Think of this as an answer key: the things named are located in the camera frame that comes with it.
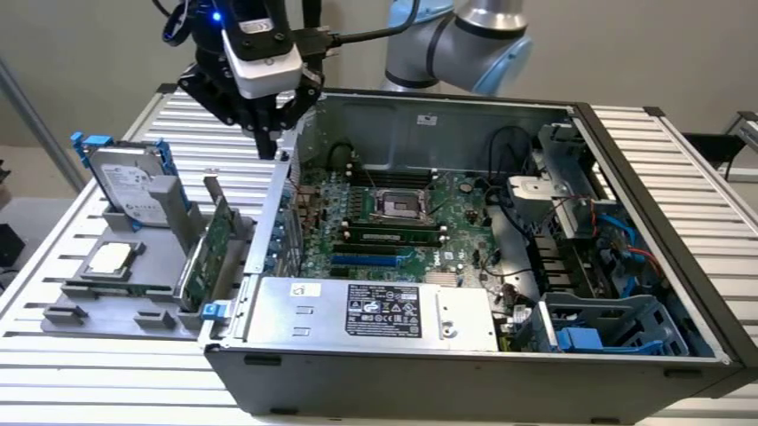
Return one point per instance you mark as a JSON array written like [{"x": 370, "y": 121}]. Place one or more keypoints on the CPU socket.
[{"x": 395, "y": 205}]

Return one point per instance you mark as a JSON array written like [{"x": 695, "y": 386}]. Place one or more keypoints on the black RAM slots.
[{"x": 391, "y": 176}]

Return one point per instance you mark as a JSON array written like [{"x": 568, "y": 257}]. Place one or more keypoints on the black open PC case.
[{"x": 474, "y": 381}]

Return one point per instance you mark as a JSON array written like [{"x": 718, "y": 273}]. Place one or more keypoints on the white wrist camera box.
[{"x": 263, "y": 62}]

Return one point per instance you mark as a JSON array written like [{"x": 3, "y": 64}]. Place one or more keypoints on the grey blue disk bay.
[{"x": 615, "y": 319}]

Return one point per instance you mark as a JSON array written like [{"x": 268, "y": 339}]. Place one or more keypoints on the white case sticker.
[{"x": 426, "y": 119}]

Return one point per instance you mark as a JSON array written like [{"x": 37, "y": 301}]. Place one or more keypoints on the installed green RAM stick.
[{"x": 394, "y": 235}]

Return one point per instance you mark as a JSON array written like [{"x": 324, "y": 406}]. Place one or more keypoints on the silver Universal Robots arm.
[{"x": 474, "y": 31}]

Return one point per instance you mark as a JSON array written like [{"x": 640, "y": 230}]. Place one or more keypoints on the grey metal post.
[{"x": 35, "y": 120}]

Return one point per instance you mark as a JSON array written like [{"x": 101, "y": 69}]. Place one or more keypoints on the silver chipset heatsink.
[{"x": 443, "y": 279}]

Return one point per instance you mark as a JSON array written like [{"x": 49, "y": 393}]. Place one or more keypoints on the silver power supply unit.
[{"x": 367, "y": 313}]

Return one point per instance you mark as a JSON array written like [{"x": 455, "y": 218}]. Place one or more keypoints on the aluminium frame profile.
[{"x": 743, "y": 133}]

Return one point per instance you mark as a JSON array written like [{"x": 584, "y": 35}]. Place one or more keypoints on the silver hard disk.
[{"x": 127, "y": 182}]

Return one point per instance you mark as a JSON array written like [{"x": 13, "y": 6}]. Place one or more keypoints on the black desk object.
[{"x": 11, "y": 244}]

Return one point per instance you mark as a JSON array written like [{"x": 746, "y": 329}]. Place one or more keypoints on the blue case latch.
[{"x": 213, "y": 310}]

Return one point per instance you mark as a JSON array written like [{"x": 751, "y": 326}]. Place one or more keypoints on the blue expansion slot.
[{"x": 362, "y": 260}]

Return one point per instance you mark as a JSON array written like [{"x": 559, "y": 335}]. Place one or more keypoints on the black box beside table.
[{"x": 707, "y": 153}]

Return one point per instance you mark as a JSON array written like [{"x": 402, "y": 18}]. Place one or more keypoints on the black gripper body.
[{"x": 212, "y": 57}]

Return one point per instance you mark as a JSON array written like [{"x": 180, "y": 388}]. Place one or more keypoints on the green graphics card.
[{"x": 207, "y": 262}]

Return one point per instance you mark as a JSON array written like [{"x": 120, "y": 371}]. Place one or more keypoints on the silver CPU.
[{"x": 111, "y": 258}]

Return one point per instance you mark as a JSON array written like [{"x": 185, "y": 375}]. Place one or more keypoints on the blue disk carrier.
[{"x": 168, "y": 168}]

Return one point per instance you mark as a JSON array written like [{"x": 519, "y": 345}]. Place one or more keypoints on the green motherboard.
[{"x": 455, "y": 231}]

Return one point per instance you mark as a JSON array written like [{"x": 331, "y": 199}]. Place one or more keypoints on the black table corner cap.
[
  {"x": 167, "y": 89},
  {"x": 655, "y": 112}
]

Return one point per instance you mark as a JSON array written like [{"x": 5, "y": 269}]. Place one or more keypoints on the grey parts rack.
[{"x": 119, "y": 317}]

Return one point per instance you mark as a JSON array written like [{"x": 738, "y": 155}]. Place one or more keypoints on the green spare RAM stick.
[{"x": 133, "y": 289}]

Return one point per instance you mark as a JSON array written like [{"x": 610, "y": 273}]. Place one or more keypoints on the black expansion slot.
[{"x": 362, "y": 248}]

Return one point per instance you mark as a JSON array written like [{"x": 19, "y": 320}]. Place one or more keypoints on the metal drive cage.
[{"x": 556, "y": 177}]

